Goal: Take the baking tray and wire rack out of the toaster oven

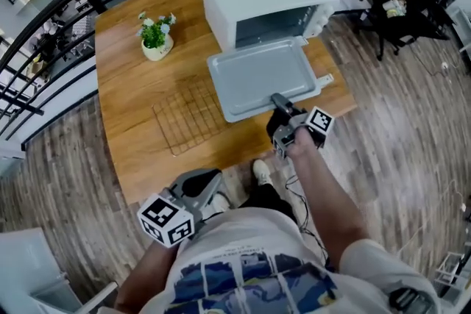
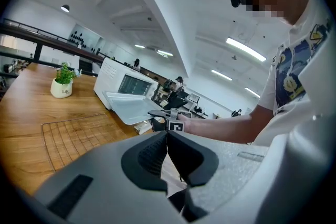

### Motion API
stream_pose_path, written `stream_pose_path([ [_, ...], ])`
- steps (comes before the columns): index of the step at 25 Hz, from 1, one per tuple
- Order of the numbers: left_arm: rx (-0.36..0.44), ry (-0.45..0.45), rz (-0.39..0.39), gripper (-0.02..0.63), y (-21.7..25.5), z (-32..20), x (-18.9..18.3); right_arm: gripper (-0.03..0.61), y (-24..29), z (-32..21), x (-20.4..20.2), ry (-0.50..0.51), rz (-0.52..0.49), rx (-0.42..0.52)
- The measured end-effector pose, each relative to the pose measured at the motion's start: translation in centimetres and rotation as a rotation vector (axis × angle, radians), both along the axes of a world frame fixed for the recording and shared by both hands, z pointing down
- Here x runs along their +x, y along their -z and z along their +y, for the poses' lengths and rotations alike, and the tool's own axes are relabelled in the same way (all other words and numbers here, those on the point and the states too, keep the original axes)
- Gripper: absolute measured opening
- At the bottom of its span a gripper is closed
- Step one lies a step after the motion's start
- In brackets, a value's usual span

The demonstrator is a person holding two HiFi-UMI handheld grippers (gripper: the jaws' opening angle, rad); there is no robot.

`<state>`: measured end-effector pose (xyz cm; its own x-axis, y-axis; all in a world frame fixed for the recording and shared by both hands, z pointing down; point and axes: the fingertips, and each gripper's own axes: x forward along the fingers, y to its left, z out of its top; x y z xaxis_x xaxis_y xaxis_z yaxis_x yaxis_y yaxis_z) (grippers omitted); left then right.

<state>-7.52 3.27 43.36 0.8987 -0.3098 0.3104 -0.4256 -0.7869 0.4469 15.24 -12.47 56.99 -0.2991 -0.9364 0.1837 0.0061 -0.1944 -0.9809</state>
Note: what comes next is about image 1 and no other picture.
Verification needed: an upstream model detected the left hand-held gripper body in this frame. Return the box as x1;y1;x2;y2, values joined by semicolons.
137;189;208;249

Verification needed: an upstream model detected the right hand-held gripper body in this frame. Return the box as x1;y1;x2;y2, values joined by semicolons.
266;106;335;160

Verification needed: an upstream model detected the grey baking tray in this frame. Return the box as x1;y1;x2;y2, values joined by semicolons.
206;36;322;124

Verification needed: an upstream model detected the metal wire oven rack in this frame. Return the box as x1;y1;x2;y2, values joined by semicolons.
152;79;229;157

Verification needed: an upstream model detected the person's right forearm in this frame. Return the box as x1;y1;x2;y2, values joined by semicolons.
288;126;371;273

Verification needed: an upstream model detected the person's left forearm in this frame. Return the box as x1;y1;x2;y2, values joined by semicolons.
113;240;185;314

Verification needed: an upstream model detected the person's cream right shoe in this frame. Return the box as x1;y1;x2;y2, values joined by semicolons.
252;159;274;187

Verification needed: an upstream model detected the person's white printed shirt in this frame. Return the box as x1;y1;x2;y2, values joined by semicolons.
139;207;442;314

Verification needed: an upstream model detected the black office chair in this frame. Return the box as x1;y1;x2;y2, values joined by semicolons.
355;0;452;62

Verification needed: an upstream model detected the white pot with green plant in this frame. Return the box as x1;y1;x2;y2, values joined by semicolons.
135;12;177;62

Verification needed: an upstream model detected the pale yellow white bundle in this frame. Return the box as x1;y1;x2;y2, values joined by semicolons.
382;0;408;18

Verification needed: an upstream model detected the white cabinet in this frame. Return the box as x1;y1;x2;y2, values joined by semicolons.
0;227;67;302

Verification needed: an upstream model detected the brown cardboard box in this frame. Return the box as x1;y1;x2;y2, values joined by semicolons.
24;60;49;81

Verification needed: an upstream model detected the black metal railing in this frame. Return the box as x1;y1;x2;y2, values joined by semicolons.
0;0;394;154

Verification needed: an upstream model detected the white desk frame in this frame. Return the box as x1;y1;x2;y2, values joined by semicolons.
29;270;118;314

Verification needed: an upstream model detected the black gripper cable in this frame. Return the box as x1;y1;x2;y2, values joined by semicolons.
285;174;330;269

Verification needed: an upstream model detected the black strap buckle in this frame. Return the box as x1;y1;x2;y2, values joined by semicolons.
388;286;433;314

